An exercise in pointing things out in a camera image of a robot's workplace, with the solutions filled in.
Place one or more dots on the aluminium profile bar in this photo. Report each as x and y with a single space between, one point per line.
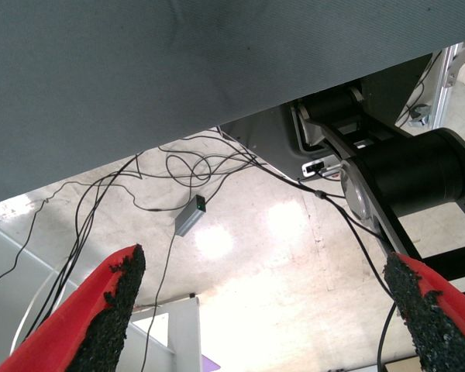
441 97

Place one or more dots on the dark grey table cloth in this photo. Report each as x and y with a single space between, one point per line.
139 77

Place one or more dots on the small purple object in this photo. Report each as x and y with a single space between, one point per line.
210 365

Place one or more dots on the thin black adapter lead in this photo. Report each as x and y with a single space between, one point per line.
163 279

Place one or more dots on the brown cardboard box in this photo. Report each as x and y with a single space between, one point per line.
403 366

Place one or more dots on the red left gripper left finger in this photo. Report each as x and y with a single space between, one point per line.
73 325

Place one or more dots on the small grey adapter box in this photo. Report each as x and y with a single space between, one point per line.
190 217

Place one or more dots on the grey side panel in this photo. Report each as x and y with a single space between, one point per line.
271 135

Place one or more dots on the small caster wheel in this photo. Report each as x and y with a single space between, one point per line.
418 116

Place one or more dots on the white connector module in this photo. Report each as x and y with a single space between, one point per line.
325 164

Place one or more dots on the white box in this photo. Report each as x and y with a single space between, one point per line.
182 333

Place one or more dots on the black metal frame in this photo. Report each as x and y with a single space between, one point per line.
410 166

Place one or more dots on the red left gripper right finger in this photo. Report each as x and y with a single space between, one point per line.
438 325

